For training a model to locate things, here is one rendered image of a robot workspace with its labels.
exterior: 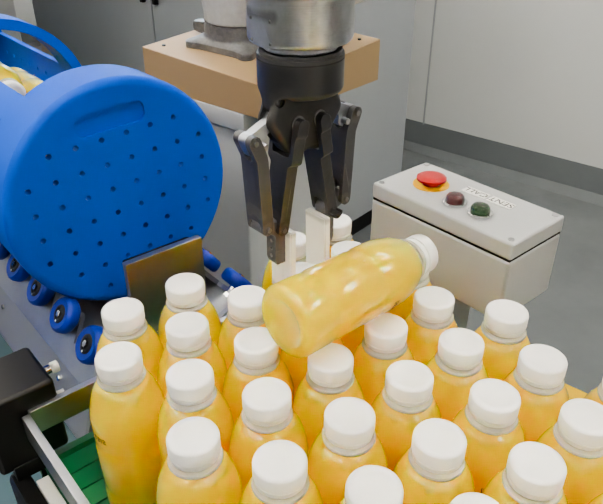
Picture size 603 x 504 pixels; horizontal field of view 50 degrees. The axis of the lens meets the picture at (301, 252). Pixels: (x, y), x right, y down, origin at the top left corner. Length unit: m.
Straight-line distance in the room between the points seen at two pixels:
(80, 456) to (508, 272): 0.49
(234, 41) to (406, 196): 0.77
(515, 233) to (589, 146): 2.81
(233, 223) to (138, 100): 0.76
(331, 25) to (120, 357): 0.32
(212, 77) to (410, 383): 0.97
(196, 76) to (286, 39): 0.91
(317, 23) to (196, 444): 0.33
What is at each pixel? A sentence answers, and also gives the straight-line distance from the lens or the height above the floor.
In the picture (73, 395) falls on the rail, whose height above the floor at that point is 0.98.
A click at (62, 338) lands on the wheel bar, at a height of 0.93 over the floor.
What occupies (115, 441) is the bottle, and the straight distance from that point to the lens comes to 0.60.
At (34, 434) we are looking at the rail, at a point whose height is 0.98.
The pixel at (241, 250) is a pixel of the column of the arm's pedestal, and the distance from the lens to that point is 1.52.
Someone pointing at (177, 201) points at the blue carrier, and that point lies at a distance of 0.85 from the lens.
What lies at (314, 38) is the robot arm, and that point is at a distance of 0.53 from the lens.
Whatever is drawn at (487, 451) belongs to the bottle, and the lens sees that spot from 0.55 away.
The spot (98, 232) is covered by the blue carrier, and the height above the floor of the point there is 1.06.
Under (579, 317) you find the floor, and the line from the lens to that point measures 2.61.
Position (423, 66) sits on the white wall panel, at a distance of 3.81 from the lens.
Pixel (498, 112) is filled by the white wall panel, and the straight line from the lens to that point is 3.65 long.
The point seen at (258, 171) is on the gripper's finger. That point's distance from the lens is 0.56.
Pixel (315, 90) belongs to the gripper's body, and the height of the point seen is 1.28.
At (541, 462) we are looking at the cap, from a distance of 0.50.
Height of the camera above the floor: 1.43
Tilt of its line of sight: 31 degrees down
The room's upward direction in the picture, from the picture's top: straight up
